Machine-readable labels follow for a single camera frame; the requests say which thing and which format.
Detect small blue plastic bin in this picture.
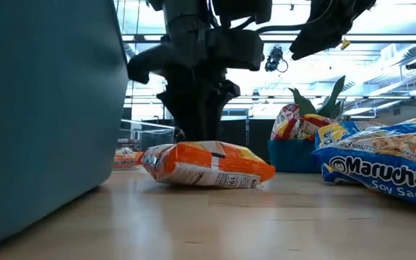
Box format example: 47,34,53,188
266,138,324,174

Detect red Maruchan noodle packet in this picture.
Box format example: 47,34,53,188
271,103,302,141
298,113,336,142

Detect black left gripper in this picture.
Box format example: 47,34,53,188
127,29,266,142

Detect black overhead camera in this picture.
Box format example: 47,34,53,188
264,45,290,74

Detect green succulent plant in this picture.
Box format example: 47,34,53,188
288,74,347,118

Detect large teal plastic bin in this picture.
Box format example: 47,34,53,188
0,0,130,251

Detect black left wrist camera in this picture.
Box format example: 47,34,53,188
210,0,273,25

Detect black overhead frame bar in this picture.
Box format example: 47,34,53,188
121,32,416,44

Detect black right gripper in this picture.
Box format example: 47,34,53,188
290,0,377,61

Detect blue Maruchan noodle packet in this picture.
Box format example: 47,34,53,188
311,116,416,211
313,120,388,184

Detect black background partition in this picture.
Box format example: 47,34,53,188
220,117,272,162

